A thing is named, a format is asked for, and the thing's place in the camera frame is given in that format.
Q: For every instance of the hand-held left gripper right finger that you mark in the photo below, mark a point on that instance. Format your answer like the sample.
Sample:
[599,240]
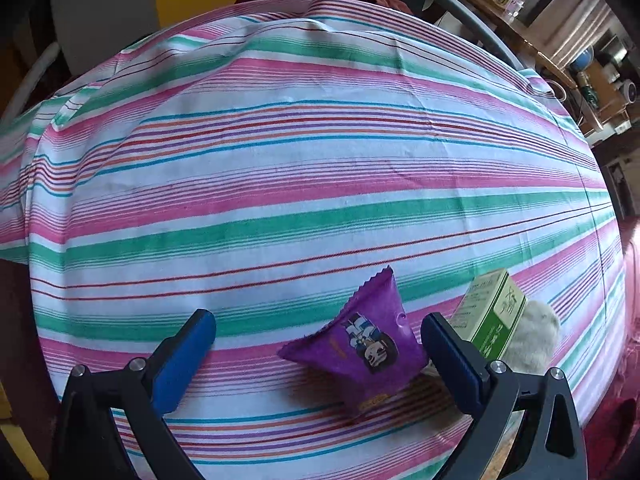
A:
[452,360]

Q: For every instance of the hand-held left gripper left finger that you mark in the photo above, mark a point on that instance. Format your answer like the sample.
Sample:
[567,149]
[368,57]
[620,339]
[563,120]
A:
[185,360]

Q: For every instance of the purple snack packet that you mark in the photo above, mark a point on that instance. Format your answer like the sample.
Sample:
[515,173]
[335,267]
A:
[365,345]

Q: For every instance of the green white carton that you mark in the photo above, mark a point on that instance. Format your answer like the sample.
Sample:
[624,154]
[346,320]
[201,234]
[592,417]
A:
[492,315]

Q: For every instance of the grey fluffy pad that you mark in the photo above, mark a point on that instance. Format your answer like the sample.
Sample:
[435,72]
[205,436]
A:
[540,335]

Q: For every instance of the striped bed sheet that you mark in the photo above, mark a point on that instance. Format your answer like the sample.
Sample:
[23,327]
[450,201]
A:
[300,160]

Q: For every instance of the black speaker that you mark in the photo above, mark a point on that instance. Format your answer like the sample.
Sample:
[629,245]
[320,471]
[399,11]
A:
[627,91]

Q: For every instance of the wooden desk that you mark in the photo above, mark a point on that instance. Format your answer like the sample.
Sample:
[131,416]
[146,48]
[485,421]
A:
[530,45]

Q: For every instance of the clear plastic bottle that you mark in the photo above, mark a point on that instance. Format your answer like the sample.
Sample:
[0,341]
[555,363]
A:
[512,6]

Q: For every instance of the striped curtain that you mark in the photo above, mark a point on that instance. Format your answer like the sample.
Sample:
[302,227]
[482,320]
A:
[575,20]

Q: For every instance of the grey yellow blue chair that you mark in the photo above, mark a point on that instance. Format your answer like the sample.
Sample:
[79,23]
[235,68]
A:
[100,0]

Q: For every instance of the white rail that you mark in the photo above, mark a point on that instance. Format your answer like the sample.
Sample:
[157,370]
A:
[30,80]

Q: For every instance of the grey metal rail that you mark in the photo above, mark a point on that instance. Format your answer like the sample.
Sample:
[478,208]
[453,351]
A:
[475,20]

